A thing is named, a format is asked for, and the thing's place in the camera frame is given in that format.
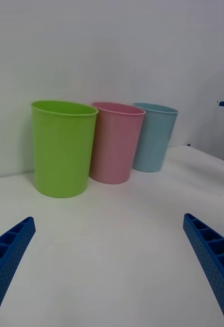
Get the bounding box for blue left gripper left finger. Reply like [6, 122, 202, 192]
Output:
[0, 216, 36, 327]

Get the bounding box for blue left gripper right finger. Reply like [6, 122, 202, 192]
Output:
[182, 213, 224, 327]

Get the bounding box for pale blue plastic bin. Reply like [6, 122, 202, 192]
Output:
[132, 102, 179, 173]

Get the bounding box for pink plastic bin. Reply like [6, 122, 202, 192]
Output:
[89, 101, 146, 185]

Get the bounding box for green plastic bin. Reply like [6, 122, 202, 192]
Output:
[31, 100, 99, 199]

